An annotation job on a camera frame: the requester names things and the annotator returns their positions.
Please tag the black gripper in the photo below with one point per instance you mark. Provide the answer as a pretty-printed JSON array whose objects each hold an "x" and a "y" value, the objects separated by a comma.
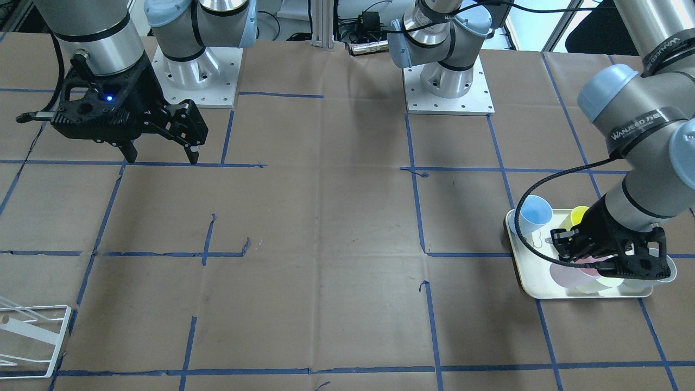
[
  {"x": 145, "y": 89},
  {"x": 604, "y": 218}
]

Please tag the pink plastic cup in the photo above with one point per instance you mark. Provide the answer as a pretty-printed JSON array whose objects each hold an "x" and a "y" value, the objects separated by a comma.
[{"x": 571, "y": 277}]

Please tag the blue cup near arm base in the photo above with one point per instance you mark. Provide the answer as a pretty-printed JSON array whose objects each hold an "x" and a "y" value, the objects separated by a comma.
[{"x": 535, "y": 213}]

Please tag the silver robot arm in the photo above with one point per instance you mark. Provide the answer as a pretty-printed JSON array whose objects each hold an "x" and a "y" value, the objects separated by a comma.
[
  {"x": 645, "y": 117},
  {"x": 105, "y": 34}
]

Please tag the yellow plastic cup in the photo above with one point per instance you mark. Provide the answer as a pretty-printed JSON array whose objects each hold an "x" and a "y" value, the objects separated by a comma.
[{"x": 573, "y": 218}]

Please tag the cream white cup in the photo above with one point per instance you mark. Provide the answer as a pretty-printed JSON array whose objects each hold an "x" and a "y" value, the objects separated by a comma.
[{"x": 599, "y": 284}]

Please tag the grey plastic cup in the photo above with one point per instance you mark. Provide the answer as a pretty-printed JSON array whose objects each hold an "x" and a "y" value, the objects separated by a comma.
[{"x": 644, "y": 284}]

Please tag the cream plastic tray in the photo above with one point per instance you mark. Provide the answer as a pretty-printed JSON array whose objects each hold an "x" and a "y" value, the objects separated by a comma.
[{"x": 536, "y": 281}]

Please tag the silver metal cylinder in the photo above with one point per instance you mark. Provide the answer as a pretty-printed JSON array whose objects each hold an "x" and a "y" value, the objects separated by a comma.
[{"x": 356, "y": 49}]

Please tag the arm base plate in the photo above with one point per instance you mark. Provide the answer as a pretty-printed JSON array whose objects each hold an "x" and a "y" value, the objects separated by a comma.
[
  {"x": 433, "y": 90},
  {"x": 210, "y": 80}
]

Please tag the white wire cup rack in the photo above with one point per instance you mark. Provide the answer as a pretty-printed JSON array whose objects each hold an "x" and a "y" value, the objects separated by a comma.
[{"x": 32, "y": 339}]

